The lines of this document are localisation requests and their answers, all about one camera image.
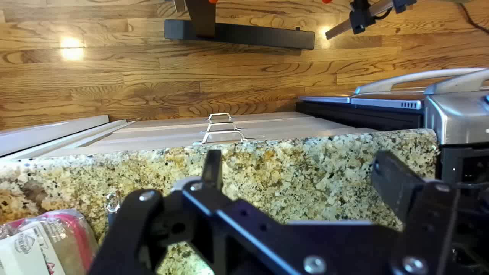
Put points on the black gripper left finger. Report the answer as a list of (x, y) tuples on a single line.
[(149, 222)]

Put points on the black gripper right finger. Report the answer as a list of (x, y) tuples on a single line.
[(446, 225)]

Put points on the pink lidded food package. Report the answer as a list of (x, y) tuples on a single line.
[(53, 244)]

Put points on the stainless steel stove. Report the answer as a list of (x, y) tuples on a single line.
[(455, 103)]

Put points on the white lower cabinet drawers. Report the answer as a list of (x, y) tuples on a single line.
[(97, 135)]

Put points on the black tripod base bar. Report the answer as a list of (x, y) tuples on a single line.
[(239, 34)]

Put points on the camera on tripod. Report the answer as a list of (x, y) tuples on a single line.
[(366, 14)]

